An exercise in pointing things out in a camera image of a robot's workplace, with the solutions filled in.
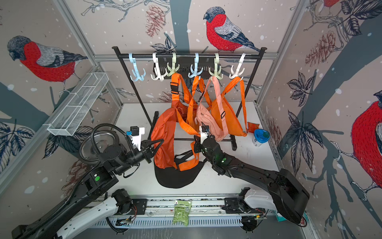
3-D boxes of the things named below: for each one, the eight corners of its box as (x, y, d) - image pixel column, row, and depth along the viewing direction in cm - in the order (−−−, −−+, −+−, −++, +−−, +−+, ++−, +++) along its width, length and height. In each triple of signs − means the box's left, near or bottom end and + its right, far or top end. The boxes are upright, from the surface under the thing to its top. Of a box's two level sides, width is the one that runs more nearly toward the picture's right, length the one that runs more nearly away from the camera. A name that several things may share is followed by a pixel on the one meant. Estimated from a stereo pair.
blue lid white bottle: (252, 149, 97) (257, 141, 88) (249, 137, 102) (254, 129, 94) (266, 148, 97) (272, 140, 88) (262, 137, 102) (268, 129, 94)
